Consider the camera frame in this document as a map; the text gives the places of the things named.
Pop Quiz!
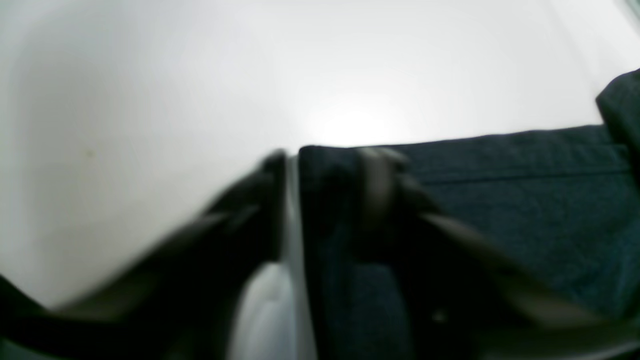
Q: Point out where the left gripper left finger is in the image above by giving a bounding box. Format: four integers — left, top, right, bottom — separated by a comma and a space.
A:
1, 150, 287, 360

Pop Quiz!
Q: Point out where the black t-shirt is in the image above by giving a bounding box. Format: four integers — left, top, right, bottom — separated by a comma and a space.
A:
297, 70, 639, 360

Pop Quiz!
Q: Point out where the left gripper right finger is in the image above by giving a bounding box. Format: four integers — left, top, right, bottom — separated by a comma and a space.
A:
355, 147, 639, 360

